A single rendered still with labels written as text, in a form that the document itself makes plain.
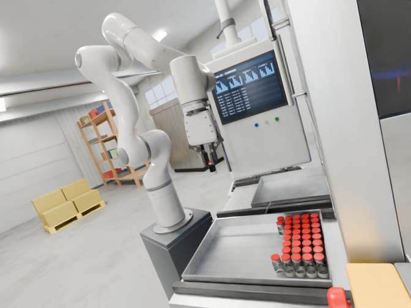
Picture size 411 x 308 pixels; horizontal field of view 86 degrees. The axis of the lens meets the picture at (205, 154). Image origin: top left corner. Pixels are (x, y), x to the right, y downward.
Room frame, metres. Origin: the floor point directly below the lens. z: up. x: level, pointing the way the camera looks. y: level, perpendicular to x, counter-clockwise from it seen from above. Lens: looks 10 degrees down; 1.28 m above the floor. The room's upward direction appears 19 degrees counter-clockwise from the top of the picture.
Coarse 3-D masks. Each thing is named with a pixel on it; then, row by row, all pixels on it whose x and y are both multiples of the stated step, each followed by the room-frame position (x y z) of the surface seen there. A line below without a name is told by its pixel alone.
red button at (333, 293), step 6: (330, 288) 0.25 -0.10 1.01; (336, 288) 0.24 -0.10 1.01; (342, 288) 0.24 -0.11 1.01; (330, 294) 0.24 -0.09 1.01; (336, 294) 0.23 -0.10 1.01; (342, 294) 0.23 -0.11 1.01; (330, 300) 0.23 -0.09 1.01; (336, 300) 0.23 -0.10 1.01; (342, 300) 0.23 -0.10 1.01; (348, 300) 0.23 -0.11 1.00; (330, 306) 0.23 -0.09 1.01; (336, 306) 0.22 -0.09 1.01; (342, 306) 0.22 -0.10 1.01; (348, 306) 0.23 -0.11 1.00
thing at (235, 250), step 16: (224, 224) 0.72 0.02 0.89; (240, 224) 0.69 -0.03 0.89; (256, 224) 0.66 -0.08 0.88; (272, 224) 0.63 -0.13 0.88; (208, 240) 0.64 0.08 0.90; (224, 240) 0.64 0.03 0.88; (240, 240) 0.61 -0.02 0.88; (256, 240) 0.58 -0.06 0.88; (272, 240) 0.56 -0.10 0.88; (208, 256) 0.59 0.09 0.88; (224, 256) 0.56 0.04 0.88; (240, 256) 0.54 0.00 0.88; (256, 256) 0.52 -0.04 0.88; (192, 272) 0.53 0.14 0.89; (208, 272) 0.52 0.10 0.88; (224, 272) 0.50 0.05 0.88; (240, 272) 0.48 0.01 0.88; (256, 272) 0.47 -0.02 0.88; (272, 272) 0.45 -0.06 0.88
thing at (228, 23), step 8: (216, 0) 1.38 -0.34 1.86; (224, 0) 1.36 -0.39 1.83; (224, 8) 1.36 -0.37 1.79; (224, 16) 1.36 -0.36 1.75; (224, 24) 1.36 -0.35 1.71; (232, 24) 1.37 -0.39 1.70; (224, 32) 1.39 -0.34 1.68; (232, 32) 1.36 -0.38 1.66; (232, 40) 1.35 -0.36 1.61; (240, 40) 1.36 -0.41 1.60
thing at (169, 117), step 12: (156, 108) 5.58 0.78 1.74; (168, 108) 5.24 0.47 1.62; (180, 108) 4.90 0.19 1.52; (156, 120) 5.78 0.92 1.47; (168, 120) 5.37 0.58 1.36; (180, 120) 5.01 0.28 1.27; (168, 132) 5.51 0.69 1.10; (180, 132) 5.13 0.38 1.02; (180, 144) 5.26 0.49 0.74; (204, 144) 5.05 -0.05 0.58; (180, 156) 5.40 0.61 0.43; (192, 156) 5.05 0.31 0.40; (180, 168) 5.55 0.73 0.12; (192, 168) 5.17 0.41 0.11; (204, 168) 4.94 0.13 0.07
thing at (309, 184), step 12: (312, 168) 0.88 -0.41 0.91; (264, 180) 0.98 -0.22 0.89; (276, 180) 0.95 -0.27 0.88; (288, 180) 0.91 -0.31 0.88; (300, 180) 0.87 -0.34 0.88; (312, 180) 0.84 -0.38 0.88; (324, 180) 0.80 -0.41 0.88; (264, 192) 0.88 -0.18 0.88; (276, 192) 0.84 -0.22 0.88; (288, 192) 0.80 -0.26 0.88; (300, 192) 0.77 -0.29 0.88; (312, 192) 0.74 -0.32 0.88; (324, 192) 0.71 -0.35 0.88; (252, 204) 0.75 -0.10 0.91; (264, 204) 0.73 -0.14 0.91; (276, 204) 0.71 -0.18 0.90
